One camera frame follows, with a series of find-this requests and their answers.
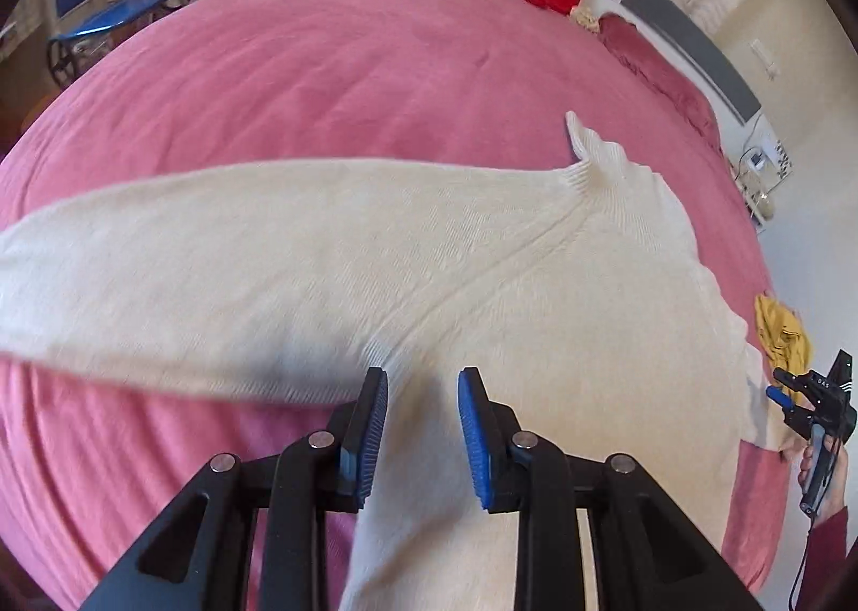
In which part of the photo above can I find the beige knit sweater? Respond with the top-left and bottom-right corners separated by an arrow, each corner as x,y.
2,117 -> 791,609

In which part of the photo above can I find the person right forearm red sleeve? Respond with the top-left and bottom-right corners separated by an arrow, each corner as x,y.
795,506 -> 849,611

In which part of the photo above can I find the person right hand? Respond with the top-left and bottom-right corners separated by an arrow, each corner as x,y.
797,437 -> 849,528

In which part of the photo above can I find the yellow garment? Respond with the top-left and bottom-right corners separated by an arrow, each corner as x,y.
755,295 -> 813,376

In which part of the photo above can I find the white bedside table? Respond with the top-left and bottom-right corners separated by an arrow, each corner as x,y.
733,127 -> 793,233

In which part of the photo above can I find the dark pink pillow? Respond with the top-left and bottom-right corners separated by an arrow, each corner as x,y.
598,14 -> 721,153

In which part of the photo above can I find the cream plush toy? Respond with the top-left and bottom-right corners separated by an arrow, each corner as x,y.
568,6 -> 601,34

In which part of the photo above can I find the pink bed blanket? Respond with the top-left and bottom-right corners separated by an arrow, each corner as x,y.
2,0 -> 771,609

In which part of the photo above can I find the wall power socket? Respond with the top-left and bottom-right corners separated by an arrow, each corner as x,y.
749,39 -> 780,80

